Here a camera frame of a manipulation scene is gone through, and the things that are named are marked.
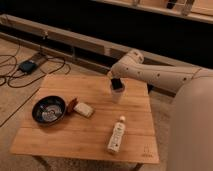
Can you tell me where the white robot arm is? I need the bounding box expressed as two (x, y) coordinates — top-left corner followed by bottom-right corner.
(108, 49), (213, 171)

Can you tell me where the blue power adapter box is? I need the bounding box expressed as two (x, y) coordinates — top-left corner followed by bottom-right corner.
(18, 61), (36, 74)

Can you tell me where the white plastic bottle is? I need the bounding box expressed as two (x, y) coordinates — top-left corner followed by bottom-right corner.
(107, 116), (126, 153)

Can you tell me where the dark ceramic bowl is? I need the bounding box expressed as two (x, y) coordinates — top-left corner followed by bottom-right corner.
(32, 96), (66, 125)

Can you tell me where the black cable left floor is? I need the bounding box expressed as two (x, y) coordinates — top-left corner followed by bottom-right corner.
(0, 44), (72, 128)

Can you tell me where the wooden table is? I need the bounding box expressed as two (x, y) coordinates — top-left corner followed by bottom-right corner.
(10, 75), (159, 164)

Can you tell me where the translucent ceramic cup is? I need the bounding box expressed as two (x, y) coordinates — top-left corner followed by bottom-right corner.
(110, 83), (125, 103)

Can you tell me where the long wooden beam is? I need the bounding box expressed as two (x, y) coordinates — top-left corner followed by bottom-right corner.
(0, 14), (213, 92)

